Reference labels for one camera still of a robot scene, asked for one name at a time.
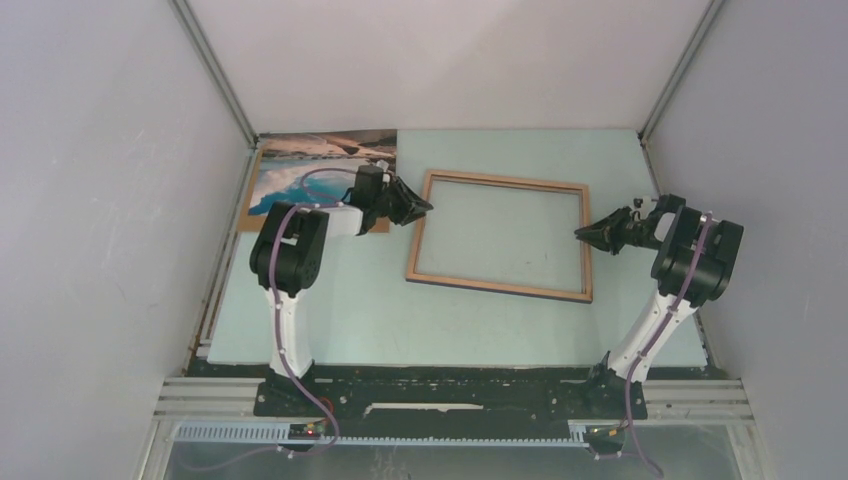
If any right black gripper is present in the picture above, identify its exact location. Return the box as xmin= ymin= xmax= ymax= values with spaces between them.
xmin=576 ymin=206 xmax=662 ymax=255

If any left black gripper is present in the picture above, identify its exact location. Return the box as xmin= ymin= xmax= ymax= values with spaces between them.
xmin=371 ymin=177 xmax=431 ymax=227

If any wooden picture frame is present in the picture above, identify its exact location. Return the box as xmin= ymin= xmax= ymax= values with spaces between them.
xmin=405 ymin=169 xmax=594 ymax=305

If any landscape photo print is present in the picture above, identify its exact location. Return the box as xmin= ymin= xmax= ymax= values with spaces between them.
xmin=246 ymin=129 xmax=398 ymax=217

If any brown cardboard backing board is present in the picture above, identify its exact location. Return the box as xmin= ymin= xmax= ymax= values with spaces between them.
xmin=237 ymin=148 xmax=384 ymax=232

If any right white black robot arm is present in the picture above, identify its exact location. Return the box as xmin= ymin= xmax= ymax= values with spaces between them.
xmin=574 ymin=194 xmax=744 ymax=418

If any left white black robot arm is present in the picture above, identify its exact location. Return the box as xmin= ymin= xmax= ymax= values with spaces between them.
xmin=249 ymin=165 xmax=433 ymax=417

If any left corner aluminium profile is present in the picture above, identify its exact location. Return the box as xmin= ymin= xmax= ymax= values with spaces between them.
xmin=168 ymin=0 xmax=258 ymax=147

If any corner aluminium profile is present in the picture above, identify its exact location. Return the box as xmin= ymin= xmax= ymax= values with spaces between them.
xmin=639 ymin=0 xmax=726 ymax=147
xmin=168 ymin=0 xmax=258 ymax=147

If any right corner aluminium profile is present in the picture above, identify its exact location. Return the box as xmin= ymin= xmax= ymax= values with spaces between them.
xmin=639 ymin=0 xmax=726 ymax=147

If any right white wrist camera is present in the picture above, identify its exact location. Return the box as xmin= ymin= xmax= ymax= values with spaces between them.
xmin=633 ymin=196 xmax=656 ymax=216

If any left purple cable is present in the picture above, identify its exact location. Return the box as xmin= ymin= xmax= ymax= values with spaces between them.
xmin=198 ymin=166 xmax=372 ymax=465

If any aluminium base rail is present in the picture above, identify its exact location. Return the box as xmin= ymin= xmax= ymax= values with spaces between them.
xmin=138 ymin=365 xmax=766 ymax=479

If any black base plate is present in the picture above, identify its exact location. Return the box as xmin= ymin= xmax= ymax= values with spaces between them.
xmin=253 ymin=365 xmax=647 ymax=441

